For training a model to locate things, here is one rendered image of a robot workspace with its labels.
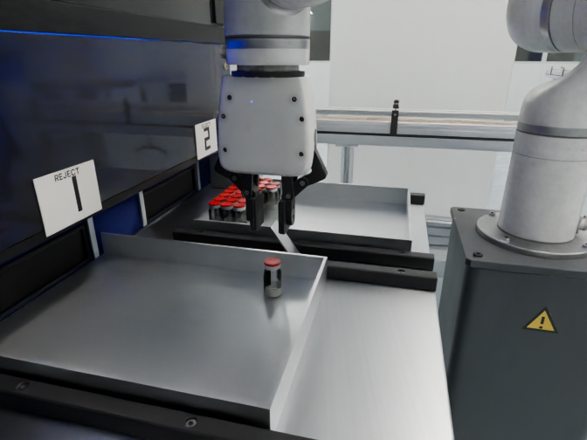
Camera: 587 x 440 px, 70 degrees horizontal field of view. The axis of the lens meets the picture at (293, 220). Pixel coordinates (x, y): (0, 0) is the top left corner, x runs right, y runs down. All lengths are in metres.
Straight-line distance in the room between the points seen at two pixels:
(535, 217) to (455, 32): 1.53
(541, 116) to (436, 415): 0.50
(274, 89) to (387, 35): 1.80
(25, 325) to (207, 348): 0.21
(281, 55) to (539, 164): 0.49
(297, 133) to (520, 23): 0.47
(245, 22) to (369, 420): 0.36
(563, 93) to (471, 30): 1.50
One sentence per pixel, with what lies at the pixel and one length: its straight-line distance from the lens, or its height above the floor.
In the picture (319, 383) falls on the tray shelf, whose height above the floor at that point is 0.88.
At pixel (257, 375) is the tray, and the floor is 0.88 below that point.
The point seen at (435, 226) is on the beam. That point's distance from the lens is 1.75.
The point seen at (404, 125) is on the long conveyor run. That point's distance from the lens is 1.61.
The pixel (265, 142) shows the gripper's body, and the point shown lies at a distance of 0.43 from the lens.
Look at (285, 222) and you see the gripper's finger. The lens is 0.47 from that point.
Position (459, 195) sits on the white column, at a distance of 2.33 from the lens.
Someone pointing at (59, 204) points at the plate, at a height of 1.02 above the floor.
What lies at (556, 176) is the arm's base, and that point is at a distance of 0.77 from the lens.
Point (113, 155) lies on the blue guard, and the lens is 0.56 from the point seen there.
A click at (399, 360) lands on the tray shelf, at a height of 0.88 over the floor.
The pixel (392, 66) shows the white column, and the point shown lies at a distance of 2.20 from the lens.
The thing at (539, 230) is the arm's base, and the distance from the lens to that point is 0.79.
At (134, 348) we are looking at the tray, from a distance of 0.47.
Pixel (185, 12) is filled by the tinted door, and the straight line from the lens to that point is 0.76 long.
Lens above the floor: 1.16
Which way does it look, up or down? 22 degrees down
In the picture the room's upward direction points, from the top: straight up
